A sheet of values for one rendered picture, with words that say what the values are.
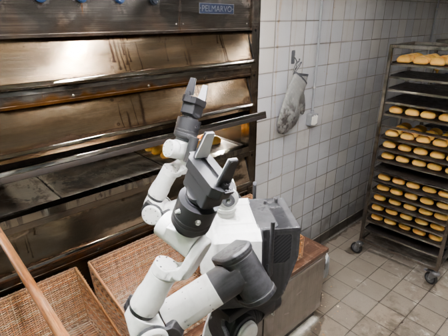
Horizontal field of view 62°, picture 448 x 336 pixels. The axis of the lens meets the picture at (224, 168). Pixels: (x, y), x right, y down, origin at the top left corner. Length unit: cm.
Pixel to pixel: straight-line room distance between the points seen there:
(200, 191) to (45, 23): 116
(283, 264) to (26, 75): 119
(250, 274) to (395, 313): 223
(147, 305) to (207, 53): 149
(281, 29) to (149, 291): 196
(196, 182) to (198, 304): 36
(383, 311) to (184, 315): 229
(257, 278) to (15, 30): 126
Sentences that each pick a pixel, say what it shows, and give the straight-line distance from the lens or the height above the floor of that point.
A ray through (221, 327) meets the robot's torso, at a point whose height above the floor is 100.
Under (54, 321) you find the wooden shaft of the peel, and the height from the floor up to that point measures 121.
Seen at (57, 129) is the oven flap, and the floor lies 152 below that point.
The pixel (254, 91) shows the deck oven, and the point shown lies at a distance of 241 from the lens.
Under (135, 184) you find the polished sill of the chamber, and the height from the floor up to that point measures 116.
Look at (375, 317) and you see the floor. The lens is 304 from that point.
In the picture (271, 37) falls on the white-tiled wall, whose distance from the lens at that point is 247.
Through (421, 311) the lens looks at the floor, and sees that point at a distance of 322.
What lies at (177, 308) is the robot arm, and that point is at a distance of 98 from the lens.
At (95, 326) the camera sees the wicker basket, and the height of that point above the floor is 60.
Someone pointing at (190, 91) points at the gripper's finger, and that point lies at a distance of 134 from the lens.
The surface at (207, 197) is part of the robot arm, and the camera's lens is 72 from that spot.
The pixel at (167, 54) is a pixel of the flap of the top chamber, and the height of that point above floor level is 179.
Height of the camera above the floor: 197
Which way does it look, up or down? 22 degrees down
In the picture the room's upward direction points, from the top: straight up
